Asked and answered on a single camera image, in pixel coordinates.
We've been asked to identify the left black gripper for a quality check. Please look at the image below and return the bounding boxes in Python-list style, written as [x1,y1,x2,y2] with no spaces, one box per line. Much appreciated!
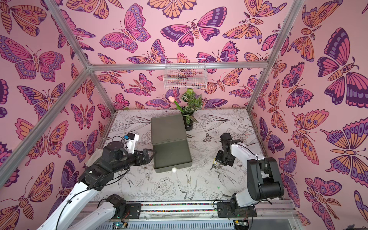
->
[112,149,157,174]

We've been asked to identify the keys with yellow tag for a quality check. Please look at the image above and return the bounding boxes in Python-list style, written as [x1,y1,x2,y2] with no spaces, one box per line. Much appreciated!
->
[210,162,221,171]

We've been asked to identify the green top drawer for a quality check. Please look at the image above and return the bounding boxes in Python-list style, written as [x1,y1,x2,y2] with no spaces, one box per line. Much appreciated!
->
[153,141,193,173]

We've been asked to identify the green three-drawer cabinet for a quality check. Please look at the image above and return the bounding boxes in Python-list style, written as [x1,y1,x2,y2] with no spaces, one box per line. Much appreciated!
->
[150,115,187,145]

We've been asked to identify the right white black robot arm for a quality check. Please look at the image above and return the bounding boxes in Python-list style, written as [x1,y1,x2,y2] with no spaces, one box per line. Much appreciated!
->
[215,133,285,209]

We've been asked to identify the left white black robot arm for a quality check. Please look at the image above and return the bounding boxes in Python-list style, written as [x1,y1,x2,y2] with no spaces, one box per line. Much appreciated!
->
[39,140,157,230]

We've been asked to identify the pink tulip flower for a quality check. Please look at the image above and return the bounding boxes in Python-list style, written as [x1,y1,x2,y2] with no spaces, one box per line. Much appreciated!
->
[168,96,185,115]

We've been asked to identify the potted green plant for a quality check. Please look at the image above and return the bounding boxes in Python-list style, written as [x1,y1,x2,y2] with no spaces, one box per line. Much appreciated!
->
[181,89,203,131]

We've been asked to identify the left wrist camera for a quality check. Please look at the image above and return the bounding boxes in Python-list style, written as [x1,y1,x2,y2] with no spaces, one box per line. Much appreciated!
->
[123,133,139,154]

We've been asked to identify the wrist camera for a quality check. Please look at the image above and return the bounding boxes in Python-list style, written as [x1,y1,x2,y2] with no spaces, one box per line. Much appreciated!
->
[123,133,139,154]
[220,133,243,145]

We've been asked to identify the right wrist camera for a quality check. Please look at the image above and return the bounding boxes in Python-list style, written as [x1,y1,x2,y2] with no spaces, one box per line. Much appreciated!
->
[220,133,243,145]

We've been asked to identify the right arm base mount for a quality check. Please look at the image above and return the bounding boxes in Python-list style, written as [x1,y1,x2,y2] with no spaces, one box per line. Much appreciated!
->
[213,201,257,219]

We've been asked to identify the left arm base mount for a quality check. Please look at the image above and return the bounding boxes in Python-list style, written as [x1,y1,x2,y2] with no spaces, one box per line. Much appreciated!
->
[68,194,142,230]

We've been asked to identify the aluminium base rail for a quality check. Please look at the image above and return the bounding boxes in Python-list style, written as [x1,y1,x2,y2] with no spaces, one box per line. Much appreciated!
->
[93,200,298,222]

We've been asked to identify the white wire wall basket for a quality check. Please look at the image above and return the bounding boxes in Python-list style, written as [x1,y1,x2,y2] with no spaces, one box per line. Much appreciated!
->
[162,57,208,90]

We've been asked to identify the aluminium cage frame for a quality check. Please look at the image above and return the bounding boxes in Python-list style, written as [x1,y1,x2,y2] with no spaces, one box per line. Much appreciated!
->
[1,1,304,186]

